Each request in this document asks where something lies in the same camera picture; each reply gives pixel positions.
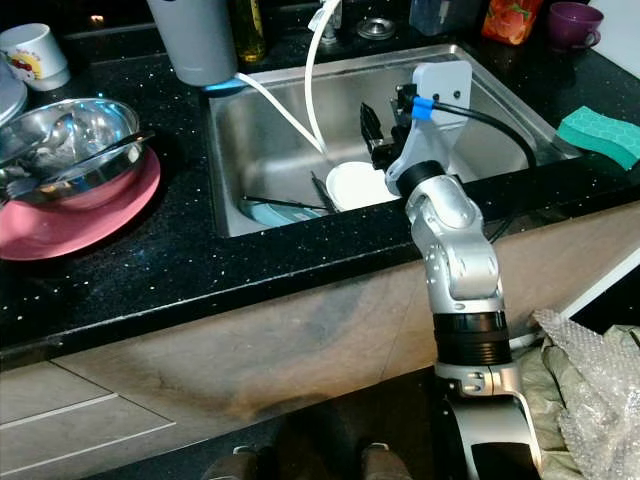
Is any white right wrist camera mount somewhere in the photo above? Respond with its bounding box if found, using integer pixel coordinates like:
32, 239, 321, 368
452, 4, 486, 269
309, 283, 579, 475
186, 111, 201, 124
385, 60, 474, 193

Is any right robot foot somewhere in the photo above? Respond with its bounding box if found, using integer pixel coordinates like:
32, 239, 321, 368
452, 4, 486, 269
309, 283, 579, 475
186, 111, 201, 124
360, 443, 412, 480

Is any stainless steel bowl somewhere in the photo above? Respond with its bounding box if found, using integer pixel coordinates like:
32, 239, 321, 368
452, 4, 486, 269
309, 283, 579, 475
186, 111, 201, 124
0, 97, 147, 202

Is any dark metal utensil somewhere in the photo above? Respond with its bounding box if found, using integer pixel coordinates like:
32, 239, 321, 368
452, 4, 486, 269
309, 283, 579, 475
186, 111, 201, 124
310, 172, 340, 214

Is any stainless steel sink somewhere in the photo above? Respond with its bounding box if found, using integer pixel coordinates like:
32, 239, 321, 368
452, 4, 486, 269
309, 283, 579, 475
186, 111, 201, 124
207, 43, 583, 240

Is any metal spoon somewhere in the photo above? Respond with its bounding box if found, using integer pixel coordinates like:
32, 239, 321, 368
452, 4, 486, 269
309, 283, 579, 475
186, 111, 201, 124
10, 110, 77, 167

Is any round metal sink strainer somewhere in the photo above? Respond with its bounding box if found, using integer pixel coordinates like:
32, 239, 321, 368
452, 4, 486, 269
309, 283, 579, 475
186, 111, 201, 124
357, 15, 399, 42

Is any purple cup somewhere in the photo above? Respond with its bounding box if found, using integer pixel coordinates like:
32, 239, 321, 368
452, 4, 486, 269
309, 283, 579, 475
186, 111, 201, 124
547, 2, 607, 52

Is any clear bubble wrap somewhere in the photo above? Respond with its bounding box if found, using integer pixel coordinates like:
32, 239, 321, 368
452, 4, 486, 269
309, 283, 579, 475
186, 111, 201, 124
520, 308, 640, 480

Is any yellow oil bottle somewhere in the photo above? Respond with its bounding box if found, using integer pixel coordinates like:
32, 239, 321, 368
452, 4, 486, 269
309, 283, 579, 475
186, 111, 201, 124
235, 0, 267, 64

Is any metal knife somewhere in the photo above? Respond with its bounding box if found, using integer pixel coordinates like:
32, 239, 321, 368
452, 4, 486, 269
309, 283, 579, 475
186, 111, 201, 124
242, 193, 317, 210

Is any green sponge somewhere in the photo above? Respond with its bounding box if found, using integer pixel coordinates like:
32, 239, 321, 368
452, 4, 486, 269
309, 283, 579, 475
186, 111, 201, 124
557, 105, 640, 170

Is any white round bowl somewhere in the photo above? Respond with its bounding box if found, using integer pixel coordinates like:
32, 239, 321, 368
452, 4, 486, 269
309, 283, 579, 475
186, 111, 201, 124
325, 160, 397, 214

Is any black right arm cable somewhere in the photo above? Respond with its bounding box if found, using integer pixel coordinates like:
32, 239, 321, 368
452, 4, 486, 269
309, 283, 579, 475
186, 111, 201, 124
396, 84, 543, 243

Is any grey tumbler with red sticker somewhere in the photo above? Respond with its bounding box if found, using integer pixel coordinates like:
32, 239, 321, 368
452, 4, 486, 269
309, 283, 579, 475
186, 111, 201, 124
147, 0, 240, 88

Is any peach juice carton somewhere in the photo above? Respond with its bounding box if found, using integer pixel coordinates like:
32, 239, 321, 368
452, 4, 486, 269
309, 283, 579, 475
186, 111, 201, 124
480, 0, 547, 47

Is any pink round plate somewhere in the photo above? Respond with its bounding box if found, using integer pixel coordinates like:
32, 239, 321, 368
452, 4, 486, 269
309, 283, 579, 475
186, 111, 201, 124
0, 148, 164, 263

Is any white tap fitting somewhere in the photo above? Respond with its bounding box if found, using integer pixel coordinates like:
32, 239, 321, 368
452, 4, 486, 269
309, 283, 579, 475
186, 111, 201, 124
318, 5, 347, 37

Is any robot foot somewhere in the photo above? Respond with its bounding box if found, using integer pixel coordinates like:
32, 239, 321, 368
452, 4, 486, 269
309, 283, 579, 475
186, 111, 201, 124
205, 445, 262, 480
360, 443, 412, 480

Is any teal round plate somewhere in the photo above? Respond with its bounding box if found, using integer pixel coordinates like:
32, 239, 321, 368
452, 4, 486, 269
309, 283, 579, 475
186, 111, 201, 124
245, 195, 332, 227

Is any white flexible hose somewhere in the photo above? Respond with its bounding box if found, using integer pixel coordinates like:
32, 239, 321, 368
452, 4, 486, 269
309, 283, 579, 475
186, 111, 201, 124
238, 0, 346, 156

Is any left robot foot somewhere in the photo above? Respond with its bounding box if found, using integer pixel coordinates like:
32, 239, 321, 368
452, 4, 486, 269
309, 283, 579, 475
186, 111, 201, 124
205, 445, 262, 480

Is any white printed mug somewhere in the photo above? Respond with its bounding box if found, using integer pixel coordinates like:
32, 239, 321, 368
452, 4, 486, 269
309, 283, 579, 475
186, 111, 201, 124
0, 23, 72, 93

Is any dark sponge holder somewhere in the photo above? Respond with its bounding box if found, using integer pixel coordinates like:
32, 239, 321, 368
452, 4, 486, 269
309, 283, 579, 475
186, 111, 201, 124
408, 0, 482, 37

